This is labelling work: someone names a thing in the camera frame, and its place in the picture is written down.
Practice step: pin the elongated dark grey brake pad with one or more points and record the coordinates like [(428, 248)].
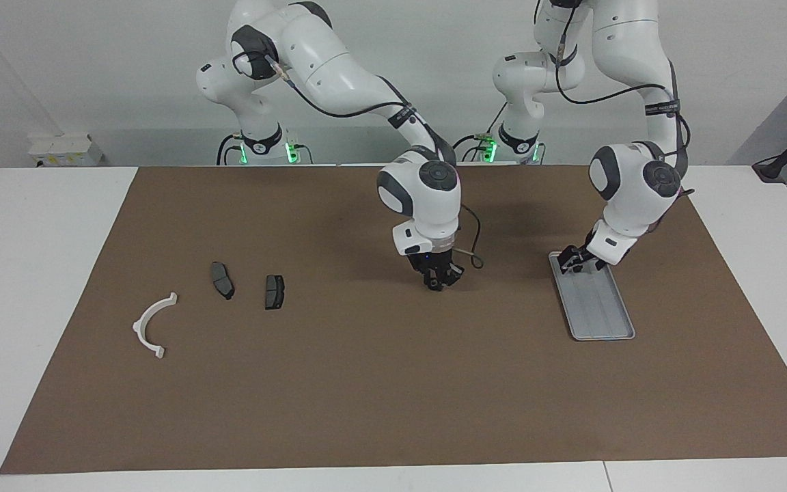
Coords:
[(223, 280)]

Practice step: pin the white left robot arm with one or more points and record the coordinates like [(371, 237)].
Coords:
[(632, 184)]

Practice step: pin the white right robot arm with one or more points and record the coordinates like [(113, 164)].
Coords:
[(427, 198)]

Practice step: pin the silver metal tray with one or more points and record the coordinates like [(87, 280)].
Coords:
[(598, 307)]

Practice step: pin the white semicircular bracket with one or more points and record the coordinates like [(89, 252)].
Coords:
[(142, 326)]

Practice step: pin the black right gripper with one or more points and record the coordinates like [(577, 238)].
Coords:
[(436, 263)]

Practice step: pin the brown table mat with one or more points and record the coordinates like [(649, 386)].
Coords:
[(366, 396)]

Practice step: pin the rectangular dark grey brake pad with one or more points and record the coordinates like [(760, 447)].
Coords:
[(274, 292)]

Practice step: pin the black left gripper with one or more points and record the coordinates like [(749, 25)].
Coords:
[(588, 256)]

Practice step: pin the white box on table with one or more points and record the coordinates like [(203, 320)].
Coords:
[(65, 150)]

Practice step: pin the black bearing gear silver centre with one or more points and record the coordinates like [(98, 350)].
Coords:
[(436, 286)]

